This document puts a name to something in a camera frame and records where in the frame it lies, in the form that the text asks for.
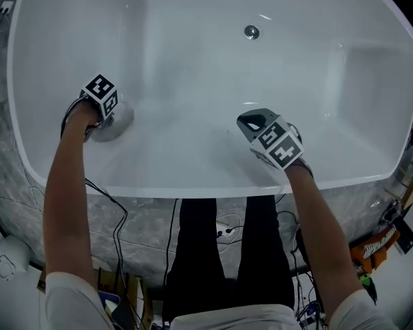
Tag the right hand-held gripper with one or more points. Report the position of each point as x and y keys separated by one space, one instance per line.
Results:
x=278 y=144

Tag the white fluffy cleaning mitt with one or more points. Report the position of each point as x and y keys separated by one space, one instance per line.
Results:
x=118 y=126

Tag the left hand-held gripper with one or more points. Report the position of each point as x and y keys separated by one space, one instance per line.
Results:
x=101 y=91

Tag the person's white shirt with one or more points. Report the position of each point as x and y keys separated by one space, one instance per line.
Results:
x=72 y=304

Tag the round metal drain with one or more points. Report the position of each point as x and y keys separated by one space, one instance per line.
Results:
x=251 y=32

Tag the white rounded device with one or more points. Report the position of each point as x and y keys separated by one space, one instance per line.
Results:
x=10 y=256

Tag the black flat box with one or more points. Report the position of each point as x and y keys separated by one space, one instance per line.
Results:
x=406 y=234

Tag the person's black trousers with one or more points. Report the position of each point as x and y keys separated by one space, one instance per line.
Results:
x=192 y=253

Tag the white bathtub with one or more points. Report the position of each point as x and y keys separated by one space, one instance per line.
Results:
x=210 y=64

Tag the person's left forearm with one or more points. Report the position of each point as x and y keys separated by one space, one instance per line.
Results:
x=67 y=191

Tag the white power strip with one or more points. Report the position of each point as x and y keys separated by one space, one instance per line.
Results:
x=225 y=231

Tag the orange chair with striped cushion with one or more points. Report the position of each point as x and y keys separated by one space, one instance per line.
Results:
x=375 y=246

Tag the white floor socket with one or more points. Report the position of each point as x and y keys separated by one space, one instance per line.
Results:
x=6 y=8

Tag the person's right forearm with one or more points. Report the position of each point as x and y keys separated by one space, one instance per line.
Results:
x=320 y=225

